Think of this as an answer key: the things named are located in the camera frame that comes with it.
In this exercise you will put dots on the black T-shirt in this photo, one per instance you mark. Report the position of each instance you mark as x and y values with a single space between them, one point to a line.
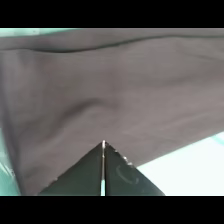
110 90

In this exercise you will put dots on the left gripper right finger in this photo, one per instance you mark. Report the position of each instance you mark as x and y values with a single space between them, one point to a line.
126 176

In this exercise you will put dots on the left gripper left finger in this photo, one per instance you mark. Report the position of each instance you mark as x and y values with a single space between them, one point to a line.
83 176

